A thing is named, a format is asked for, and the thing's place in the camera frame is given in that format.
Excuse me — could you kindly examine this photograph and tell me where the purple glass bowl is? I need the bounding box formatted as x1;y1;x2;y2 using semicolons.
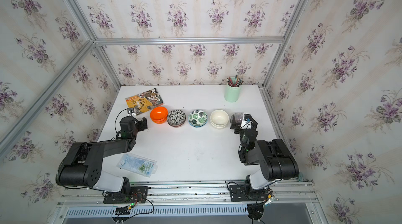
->
230;113;244;129

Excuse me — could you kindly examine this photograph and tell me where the orange bowl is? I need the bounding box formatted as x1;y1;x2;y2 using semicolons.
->
150;106;169;124

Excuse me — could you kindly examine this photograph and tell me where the large cream bowl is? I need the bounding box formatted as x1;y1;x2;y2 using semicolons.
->
210;110;229;129

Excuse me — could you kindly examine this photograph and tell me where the dark patterned bowl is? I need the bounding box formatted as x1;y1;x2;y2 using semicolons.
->
166;109;186;127

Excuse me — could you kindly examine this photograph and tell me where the green leaf bowl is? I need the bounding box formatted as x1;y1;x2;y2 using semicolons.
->
188;109;208;127

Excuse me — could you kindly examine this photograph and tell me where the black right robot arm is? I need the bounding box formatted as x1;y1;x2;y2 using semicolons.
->
230;113;299;190

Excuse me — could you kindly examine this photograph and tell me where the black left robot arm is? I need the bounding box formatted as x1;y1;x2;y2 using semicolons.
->
55;116;148;195

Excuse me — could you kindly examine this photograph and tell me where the orange illustrated booklet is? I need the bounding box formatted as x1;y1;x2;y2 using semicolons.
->
125;88;164;116

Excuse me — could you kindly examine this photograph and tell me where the pale green pen cup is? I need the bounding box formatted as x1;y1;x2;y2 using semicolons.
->
224;75;243;102

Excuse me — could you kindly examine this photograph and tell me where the clear plastic packet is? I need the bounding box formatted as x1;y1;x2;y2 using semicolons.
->
116;153;158;177

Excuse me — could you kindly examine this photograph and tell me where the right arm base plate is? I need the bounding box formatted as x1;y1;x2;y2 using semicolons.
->
226;175;273;202

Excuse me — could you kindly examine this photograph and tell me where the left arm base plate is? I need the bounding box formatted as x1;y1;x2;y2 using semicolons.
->
103;177;149;204

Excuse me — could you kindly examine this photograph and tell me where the aluminium rail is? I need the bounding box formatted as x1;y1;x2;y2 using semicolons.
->
56;180;319;207

